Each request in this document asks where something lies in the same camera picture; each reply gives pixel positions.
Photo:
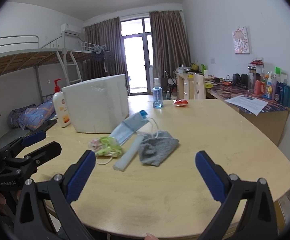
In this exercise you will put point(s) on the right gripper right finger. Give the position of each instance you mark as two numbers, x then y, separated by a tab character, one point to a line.
258	220

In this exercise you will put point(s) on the printed paper sheet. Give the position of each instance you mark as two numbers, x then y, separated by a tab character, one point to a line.
253	105

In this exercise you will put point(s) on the blue surgical mask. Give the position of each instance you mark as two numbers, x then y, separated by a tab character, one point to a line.
131	125

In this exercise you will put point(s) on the white lotion pump bottle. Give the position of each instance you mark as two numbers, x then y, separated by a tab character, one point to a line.
60	106

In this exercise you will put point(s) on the anime wall picture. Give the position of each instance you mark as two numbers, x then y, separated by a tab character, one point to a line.
241	41

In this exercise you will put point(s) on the red snack packet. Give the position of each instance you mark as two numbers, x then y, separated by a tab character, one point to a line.
180	103

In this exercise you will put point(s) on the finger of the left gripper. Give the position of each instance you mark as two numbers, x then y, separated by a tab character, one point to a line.
19	144
41	156

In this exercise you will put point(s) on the wooden drawer desk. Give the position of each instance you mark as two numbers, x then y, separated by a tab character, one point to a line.
185	85

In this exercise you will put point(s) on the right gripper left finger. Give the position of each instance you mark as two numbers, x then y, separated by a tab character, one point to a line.
32	219

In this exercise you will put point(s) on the grey knit cloth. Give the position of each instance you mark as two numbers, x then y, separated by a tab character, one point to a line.
156	148

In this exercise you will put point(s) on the black smartphone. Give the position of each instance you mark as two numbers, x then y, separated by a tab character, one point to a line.
47	125

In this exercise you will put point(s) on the metal bunk bed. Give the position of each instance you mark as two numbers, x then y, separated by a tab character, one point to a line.
18	52

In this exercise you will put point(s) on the blue sanitizer bottle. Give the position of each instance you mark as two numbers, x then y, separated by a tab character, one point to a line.
157	94

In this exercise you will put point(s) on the blue plaid quilt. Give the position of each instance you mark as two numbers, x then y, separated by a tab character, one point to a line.
31	117

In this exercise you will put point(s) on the white air conditioner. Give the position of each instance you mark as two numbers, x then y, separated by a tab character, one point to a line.
70	29

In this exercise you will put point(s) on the tall clear water bottle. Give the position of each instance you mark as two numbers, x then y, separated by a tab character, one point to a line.
252	75

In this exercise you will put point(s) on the wooden side desk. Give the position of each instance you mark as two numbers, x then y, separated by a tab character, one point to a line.
271	120

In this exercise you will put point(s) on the white foam strip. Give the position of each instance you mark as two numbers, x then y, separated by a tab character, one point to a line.
125	160

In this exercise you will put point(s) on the white foam box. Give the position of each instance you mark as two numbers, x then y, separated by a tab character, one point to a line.
97	105

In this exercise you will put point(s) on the brown left curtain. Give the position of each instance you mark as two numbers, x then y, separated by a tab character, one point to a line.
110	59

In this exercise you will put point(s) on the black headphones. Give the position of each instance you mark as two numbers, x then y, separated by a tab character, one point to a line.
240	80

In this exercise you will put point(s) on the wooden smiley chair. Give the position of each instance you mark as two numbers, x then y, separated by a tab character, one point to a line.
199	87

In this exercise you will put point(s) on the brown right curtain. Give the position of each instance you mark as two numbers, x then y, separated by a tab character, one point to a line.
169	40

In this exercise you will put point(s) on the green patterned mask packet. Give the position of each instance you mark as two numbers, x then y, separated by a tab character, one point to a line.
105	147

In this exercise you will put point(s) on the brown curtain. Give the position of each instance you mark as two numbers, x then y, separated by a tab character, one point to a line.
169	40
110	59

